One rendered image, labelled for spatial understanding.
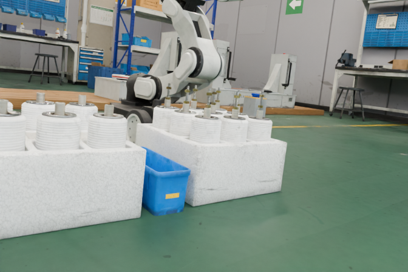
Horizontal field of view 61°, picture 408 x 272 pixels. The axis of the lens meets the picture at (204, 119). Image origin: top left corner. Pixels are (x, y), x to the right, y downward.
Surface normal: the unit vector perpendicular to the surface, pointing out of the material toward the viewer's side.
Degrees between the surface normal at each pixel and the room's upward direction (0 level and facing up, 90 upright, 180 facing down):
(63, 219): 90
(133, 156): 90
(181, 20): 113
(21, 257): 0
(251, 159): 90
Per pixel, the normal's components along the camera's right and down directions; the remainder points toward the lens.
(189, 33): -0.76, 0.00
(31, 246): 0.11, -0.99
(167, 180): 0.58, 0.19
